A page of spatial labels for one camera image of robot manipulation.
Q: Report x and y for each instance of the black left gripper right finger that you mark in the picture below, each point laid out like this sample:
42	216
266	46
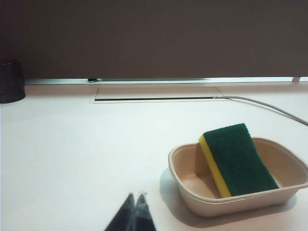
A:
143	216

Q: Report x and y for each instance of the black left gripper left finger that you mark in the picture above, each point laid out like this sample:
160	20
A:
125	216

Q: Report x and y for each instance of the yellow green cleaning sponge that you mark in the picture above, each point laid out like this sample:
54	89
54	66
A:
238	161

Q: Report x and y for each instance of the brown paper lunch box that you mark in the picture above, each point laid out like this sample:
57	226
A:
192	192

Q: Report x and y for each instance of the black cylindrical holder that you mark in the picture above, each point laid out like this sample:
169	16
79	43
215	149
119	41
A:
10	81

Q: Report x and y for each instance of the brown desk partition panel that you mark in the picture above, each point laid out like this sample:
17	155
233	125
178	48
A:
154	36

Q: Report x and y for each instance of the dark partition bracket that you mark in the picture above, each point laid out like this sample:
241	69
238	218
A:
92	80

